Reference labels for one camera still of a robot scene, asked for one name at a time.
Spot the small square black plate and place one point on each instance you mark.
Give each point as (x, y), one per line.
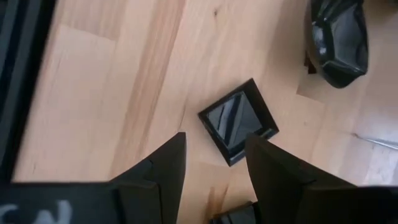
(236, 121)

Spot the black aluminium table frame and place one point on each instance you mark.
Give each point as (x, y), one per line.
(21, 62)

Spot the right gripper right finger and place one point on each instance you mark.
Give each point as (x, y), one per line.
(280, 186)

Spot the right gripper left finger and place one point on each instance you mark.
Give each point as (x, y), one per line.
(155, 186)

